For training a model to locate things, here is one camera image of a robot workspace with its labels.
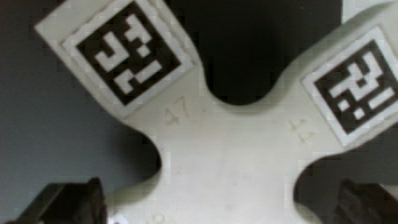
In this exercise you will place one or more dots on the white cross-shaped table base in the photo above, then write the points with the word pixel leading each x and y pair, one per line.
pixel 235 148

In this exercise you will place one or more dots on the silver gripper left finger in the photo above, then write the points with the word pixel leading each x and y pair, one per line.
pixel 68 204

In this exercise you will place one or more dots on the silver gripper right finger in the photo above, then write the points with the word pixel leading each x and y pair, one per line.
pixel 367 204

